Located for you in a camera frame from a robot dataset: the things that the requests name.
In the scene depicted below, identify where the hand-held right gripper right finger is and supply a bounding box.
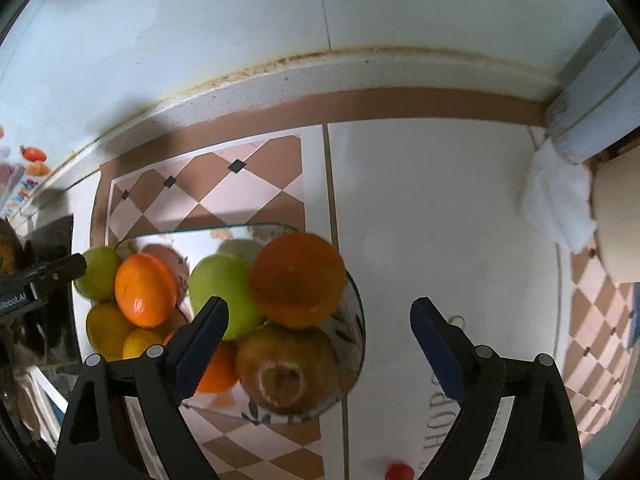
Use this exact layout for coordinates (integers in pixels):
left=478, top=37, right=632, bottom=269
left=410, top=297, right=586, bottom=480

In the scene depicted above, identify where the colourful wall sticker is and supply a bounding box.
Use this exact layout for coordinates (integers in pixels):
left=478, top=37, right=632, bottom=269
left=0, top=127, right=51, bottom=211

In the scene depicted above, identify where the white tissue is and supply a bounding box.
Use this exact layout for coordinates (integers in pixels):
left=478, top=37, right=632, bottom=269
left=522, top=137, right=598, bottom=253

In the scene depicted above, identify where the brown pear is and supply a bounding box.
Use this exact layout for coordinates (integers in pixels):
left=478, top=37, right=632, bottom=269
left=235, top=325, right=342, bottom=415

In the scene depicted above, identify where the green apple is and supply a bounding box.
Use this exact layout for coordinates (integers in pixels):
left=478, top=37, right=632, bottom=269
left=189, top=253, right=266, bottom=342
left=75, top=246, right=122, bottom=301

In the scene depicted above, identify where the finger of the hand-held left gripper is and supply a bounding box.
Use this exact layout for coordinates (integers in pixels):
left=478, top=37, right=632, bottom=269
left=0, top=253, right=88, bottom=291

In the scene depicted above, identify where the checkered table mat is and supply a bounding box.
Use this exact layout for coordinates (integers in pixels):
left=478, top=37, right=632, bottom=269
left=90, top=87, right=640, bottom=480

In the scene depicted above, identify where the floral oval plate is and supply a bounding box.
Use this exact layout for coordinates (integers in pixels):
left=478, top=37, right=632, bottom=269
left=112, top=223, right=366, bottom=426

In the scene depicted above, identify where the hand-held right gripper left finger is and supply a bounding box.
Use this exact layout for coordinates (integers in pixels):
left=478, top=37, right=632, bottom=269
left=54, top=296, right=230, bottom=480

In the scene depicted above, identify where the cream utensil holder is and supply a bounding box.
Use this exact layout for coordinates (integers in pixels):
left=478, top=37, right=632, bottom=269
left=590, top=149, right=640, bottom=283

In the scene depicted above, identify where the yellow lemon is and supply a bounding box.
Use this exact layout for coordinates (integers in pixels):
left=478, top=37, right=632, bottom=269
left=122, top=327, right=168, bottom=360
left=86, top=301, right=136, bottom=361

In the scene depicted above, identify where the dark reddish orange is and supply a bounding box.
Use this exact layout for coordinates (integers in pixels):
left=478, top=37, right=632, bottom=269
left=249, top=232, right=347, bottom=330

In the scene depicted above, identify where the bright orange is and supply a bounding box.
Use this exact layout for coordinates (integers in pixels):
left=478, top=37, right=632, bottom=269
left=114, top=253, right=179, bottom=328
left=195, top=340, right=240, bottom=394

